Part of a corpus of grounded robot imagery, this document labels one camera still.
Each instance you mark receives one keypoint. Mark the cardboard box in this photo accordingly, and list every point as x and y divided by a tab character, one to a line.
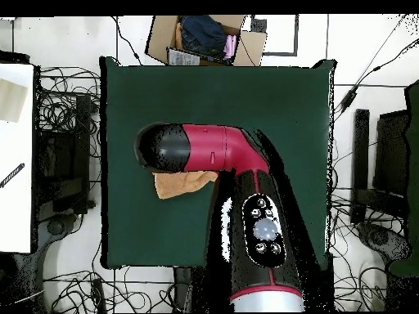
160	36

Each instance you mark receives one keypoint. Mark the pink garment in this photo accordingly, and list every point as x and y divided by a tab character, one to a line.
230	47

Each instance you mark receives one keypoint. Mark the black equipment stand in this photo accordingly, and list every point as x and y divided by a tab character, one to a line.
360	147
81	130

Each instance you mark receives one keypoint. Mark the black office chair base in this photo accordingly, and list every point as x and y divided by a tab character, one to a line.
379	237
55	227

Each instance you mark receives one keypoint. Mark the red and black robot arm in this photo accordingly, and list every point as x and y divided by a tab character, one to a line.
212	150

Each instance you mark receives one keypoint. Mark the beige paper sheet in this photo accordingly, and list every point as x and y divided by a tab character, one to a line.
11	101

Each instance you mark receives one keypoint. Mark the printed paper label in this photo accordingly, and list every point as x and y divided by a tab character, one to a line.
183	58

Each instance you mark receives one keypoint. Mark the black power adapter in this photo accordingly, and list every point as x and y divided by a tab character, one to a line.
348	99

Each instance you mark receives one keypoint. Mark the orange terry towel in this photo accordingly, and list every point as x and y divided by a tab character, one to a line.
176	184

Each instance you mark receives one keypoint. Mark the black power strip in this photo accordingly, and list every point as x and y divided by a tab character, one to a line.
97	292

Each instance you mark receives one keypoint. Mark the white side table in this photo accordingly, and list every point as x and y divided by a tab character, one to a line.
16	212

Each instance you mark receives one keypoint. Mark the dark green table cloth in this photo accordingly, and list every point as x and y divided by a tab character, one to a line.
196	98

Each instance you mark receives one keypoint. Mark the black striped stick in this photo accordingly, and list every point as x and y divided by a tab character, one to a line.
13	175

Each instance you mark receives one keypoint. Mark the tan cloth in box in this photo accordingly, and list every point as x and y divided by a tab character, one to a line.
178	37

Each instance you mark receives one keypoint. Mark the blue jeans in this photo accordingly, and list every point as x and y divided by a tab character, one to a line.
203	36

